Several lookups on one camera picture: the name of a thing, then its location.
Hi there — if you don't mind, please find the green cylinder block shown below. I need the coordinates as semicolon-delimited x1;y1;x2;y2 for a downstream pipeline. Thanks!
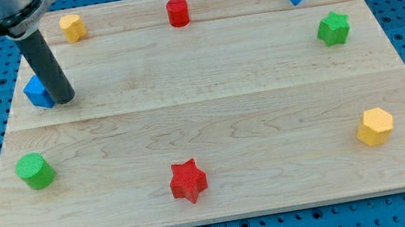
15;152;56;190

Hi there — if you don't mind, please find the red star block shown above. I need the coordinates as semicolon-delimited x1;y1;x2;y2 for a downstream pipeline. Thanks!
169;158;208;204

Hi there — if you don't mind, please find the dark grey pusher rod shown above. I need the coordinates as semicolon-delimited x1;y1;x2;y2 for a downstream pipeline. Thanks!
15;30;75;105

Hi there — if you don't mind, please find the light wooden board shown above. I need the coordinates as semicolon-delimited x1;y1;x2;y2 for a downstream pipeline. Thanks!
0;0;405;227

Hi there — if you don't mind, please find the blue cube block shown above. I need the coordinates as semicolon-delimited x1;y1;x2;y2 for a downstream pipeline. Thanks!
23;75;55;109

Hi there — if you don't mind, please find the yellow heart block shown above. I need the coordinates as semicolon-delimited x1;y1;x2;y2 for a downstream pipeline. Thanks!
59;14;88;43

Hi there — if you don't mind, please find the yellow hexagon block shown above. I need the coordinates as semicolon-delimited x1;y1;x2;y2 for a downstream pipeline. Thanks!
357;107;394;147

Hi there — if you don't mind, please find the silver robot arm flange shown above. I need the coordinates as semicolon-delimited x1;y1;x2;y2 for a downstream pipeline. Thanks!
0;0;57;41

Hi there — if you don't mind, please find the green star block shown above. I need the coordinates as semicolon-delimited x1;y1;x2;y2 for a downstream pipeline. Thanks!
316;11;350;46

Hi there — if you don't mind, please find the red cylinder block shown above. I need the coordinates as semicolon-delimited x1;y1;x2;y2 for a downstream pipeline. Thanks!
166;0;190;28

